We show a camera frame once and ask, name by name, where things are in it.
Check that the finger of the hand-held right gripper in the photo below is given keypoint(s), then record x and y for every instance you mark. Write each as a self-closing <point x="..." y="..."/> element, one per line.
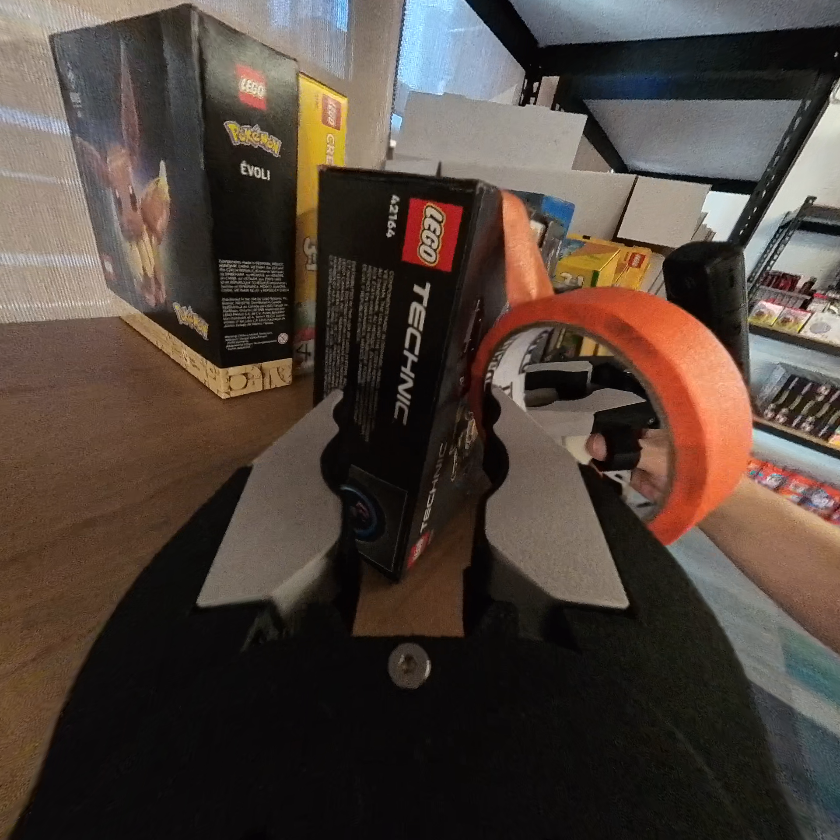
<point x="604" y="407"/>
<point x="558" y="380"/>

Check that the row of small dark boxes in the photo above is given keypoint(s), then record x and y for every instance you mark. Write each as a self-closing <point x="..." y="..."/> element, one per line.
<point x="800" y="400"/>

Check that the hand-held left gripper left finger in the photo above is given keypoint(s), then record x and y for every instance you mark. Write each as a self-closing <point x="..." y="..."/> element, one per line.
<point x="275" y="531"/>

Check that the white cardboard box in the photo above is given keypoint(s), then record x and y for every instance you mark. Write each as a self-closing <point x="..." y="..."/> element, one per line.
<point x="492" y="138"/>

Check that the person's right forearm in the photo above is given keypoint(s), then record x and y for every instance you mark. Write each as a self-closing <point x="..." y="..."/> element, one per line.
<point x="774" y="558"/>

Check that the orange tape roll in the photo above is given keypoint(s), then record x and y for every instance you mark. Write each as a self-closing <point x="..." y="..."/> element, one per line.
<point x="689" y="367"/>

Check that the black toy box fox picture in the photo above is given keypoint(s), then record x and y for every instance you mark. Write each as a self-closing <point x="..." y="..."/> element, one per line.
<point x="249" y="229"/>

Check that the small yellow toy box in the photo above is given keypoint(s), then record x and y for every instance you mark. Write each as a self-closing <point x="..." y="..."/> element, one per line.
<point x="633" y="266"/>

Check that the row of red black boxes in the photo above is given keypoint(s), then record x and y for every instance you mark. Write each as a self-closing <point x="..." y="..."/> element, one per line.
<point x="794" y="308"/>

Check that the yellow green toy box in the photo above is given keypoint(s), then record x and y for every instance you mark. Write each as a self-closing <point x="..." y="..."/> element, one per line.
<point x="590" y="262"/>

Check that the person's right hand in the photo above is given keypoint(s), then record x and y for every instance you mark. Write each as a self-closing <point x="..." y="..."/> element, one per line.
<point x="656" y="472"/>

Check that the blue toy box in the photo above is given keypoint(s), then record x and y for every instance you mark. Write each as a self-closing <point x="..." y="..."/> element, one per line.
<point x="551" y="223"/>

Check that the wooden desk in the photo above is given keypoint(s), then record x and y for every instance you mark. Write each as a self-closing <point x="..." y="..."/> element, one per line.
<point x="98" y="426"/>

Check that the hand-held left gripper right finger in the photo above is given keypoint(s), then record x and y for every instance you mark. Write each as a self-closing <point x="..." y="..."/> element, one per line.
<point x="558" y="531"/>

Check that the grey black vehicle toy box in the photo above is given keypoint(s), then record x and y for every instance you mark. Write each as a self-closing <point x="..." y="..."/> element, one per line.
<point x="394" y="328"/>

